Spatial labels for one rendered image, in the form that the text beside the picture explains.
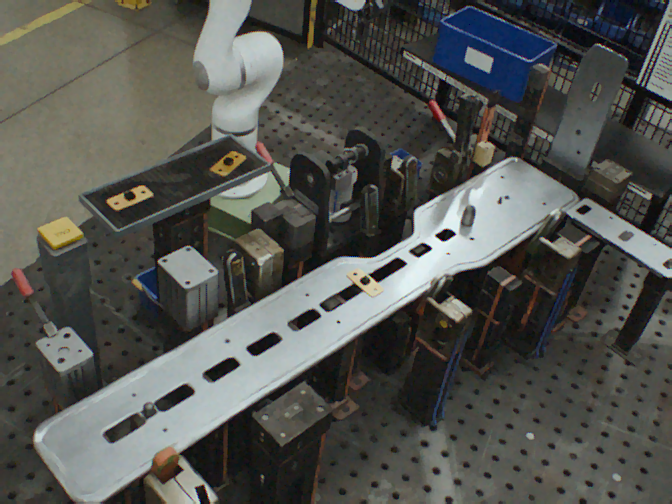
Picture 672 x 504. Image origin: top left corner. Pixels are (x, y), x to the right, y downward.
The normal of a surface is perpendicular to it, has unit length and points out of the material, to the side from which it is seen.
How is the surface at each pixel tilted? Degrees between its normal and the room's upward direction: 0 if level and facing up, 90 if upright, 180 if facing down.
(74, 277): 90
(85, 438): 0
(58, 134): 0
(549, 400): 0
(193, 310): 90
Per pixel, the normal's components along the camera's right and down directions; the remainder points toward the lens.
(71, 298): 0.68, 0.55
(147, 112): 0.11, -0.73
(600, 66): -0.72, 0.40
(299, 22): -0.51, 0.54
